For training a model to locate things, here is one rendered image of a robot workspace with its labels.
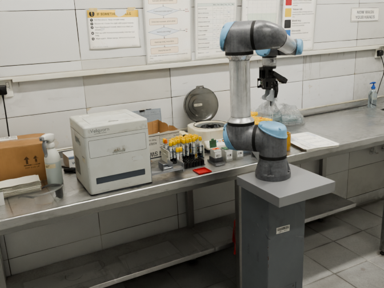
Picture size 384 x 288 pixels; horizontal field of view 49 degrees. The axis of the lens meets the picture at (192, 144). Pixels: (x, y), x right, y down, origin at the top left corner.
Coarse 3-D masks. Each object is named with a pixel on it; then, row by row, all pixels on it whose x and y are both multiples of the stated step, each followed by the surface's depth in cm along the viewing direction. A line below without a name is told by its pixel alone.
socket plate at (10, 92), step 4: (4, 80) 208; (8, 80) 209; (0, 84) 208; (4, 84) 208; (8, 84) 209; (8, 88) 210; (8, 92) 210; (12, 92) 211; (0, 96) 209; (4, 96) 210; (8, 96) 210; (12, 96) 211
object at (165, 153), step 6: (192, 144) 222; (198, 144) 221; (162, 150) 217; (168, 150) 212; (192, 150) 221; (198, 150) 220; (162, 156) 218; (168, 156) 211; (198, 156) 221; (204, 156) 220
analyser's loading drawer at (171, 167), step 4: (168, 160) 197; (160, 164) 194; (164, 164) 197; (168, 164) 197; (172, 164) 193; (176, 164) 200; (180, 164) 198; (156, 168) 195; (160, 168) 194; (164, 168) 191; (168, 168) 192; (172, 168) 193; (176, 168) 194; (180, 168) 195; (184, 168) 196; (152, 172) 190; (156, 172) 190; (160, 172) 190; (164, 172) 191; (168, 172) 193
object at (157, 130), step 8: (152, 128) 245; (160, 128) 245; (168, 128) 235; (176, 128) 225; (152, 136) 215; (160, 136) 217; (168, 136) 220; (152, 144) 217; (160, 144) 219; (168, 144) 221; (152, 152) 218; (160, 152) 220; (152, 160) 219
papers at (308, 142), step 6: (306, 132) 256; (294, 138) 244; (300, 138) 243; (306, 138) 243; (312, 138) 242; (318, 138) 242; (324, 138) 241; (294, 144) 233; (300, 144) 232; (306, 144) 232; (312, 144) 231; (318, 144) 230; (324, 144) 230; (330, 144) 230; (336, 144) 229; (306, 150) 224; (312, 150) 224
